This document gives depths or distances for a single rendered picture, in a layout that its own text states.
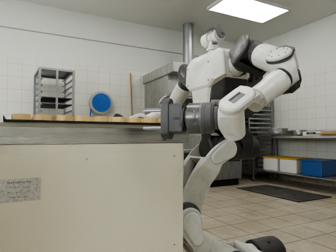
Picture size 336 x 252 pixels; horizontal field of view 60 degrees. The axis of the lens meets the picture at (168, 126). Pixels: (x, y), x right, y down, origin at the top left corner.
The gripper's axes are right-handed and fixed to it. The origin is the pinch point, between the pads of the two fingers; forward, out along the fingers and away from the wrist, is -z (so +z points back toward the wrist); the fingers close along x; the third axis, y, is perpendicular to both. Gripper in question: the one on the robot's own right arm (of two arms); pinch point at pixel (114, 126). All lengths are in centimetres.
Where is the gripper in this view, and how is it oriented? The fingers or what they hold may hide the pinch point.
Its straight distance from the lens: 143.2
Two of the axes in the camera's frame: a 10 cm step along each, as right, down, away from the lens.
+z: 3.0, 0.4, 9.5
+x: 0.0, -10.0, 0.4
